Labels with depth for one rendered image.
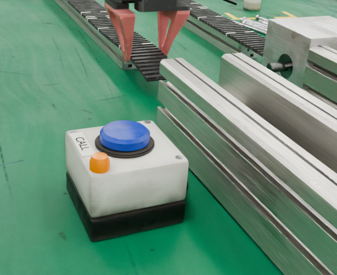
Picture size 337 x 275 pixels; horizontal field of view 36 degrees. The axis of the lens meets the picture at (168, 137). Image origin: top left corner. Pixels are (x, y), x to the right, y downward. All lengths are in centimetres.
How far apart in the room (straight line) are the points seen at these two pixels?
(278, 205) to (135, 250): 11
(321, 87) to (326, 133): 19
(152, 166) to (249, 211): 9
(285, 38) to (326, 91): 10
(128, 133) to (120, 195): 5
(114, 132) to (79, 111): 22
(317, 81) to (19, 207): 36
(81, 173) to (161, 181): 6
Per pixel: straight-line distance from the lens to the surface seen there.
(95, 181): 38
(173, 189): 41
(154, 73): 66
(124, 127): 41
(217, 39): 89
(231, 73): 55
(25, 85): 70
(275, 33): 69
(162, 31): 73
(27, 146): 54
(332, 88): 61
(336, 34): 67
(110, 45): 79
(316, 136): 45
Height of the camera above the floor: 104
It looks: 27 degrees down
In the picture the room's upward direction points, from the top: 4 degrees clockwise
